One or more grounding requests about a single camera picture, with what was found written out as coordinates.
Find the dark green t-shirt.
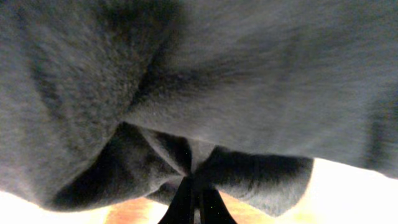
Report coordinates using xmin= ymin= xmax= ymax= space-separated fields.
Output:
xmin=1 ymin=0 xmax=397 ymax=217

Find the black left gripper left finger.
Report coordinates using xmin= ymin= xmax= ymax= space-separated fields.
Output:
xmin=158 ymin=177 xmax=195 ymax=224

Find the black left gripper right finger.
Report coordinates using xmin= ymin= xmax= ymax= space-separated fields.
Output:
xmin=199 ymin=189 xmax=237 ymax=224

